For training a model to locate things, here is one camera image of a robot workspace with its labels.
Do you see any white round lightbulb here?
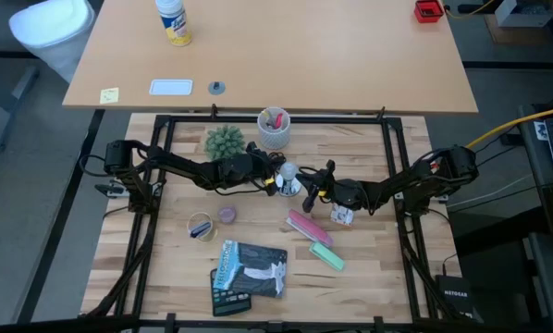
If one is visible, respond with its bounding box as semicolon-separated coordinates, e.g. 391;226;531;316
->
278;161;300;184

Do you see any small purple round lid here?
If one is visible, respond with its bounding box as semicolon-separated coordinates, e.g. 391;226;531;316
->
217;205;238;226

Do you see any red square box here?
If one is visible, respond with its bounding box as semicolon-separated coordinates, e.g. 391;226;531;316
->
413;0;445;24

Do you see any silver lamp base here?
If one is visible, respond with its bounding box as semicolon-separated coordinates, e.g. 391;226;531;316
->
276;175;302;198

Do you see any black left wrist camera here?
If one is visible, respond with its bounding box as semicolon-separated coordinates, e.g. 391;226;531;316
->
218;154;255;185

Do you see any beige wooden desk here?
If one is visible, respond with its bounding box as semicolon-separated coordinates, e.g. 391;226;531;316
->
62;0;479;115

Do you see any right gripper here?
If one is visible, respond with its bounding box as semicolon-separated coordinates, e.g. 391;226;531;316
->
302;159;343;215

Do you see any yellow sticky note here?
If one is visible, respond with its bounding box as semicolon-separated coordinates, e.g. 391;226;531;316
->
99;86;120;105

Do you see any Lysol wipes canister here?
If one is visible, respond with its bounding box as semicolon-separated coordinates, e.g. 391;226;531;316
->
154;0;193;47

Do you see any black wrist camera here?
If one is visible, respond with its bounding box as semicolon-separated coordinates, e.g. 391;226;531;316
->
340;179;366;208
218;154;255;185

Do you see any green artificial succulent plant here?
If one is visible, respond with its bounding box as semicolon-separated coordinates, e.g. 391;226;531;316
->
203;124;247;162

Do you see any mint green stapler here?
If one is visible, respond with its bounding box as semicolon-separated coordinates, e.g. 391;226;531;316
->
308;240;347;273

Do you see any black metal table frame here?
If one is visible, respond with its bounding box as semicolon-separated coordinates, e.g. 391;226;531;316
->
77;105;481;333

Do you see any thick yellow cable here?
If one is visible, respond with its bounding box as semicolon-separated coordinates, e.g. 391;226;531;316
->
465;105;553;150

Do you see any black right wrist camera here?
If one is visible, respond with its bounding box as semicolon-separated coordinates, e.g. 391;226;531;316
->
340;179;366;208

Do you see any grey cardboard box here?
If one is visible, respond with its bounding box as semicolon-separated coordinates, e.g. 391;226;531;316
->
493;0;553;29

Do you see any white rectangular tray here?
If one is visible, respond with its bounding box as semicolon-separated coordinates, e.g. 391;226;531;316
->
148;79;194;97

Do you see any black Netgear router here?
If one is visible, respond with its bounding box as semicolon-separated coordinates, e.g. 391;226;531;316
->
435;274;475;320

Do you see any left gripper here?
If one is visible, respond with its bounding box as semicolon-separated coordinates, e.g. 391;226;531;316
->
251;154;285;197

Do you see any black calculator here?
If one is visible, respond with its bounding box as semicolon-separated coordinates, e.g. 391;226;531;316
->
209;267;253;318

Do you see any pink stapler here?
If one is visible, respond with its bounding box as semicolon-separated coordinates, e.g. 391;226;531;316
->
285;208;336;248

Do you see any white textured pen cup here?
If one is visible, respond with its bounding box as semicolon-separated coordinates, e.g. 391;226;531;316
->
256;106;292;151

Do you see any white trash bin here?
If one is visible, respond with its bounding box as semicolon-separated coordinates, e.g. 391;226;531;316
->
7;0;96;84

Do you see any small white patterned box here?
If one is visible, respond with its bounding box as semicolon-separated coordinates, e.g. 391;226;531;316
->
329;202;355;227

